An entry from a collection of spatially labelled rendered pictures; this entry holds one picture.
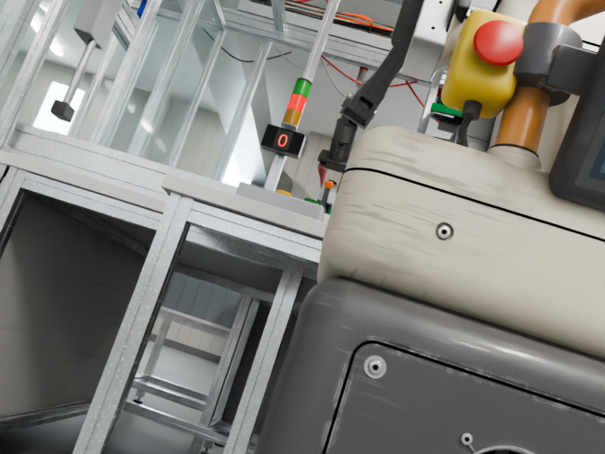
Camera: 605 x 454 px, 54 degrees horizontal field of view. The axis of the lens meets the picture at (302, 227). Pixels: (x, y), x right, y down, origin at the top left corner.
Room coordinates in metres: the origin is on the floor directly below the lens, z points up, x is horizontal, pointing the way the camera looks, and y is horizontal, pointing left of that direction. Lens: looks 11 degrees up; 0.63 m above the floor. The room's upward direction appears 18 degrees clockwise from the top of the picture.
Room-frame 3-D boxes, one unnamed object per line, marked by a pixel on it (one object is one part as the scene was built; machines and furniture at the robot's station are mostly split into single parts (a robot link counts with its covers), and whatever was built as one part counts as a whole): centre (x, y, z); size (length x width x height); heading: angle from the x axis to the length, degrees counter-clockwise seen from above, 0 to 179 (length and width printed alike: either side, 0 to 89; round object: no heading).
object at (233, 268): (2.05, -0.09, 0.85); 1.50 x 1.41 x 0.03; 84
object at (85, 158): (1.48, 0.25, 0.91); 0.89 x 0.06 x 0.11; 84
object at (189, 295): (3.71, 0.35, 0.73); 0.62 x 0.42 x 0.23; 84
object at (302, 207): (1.40, 0.07, 0.93); 0.21 x 0.07 x 0.06; 84
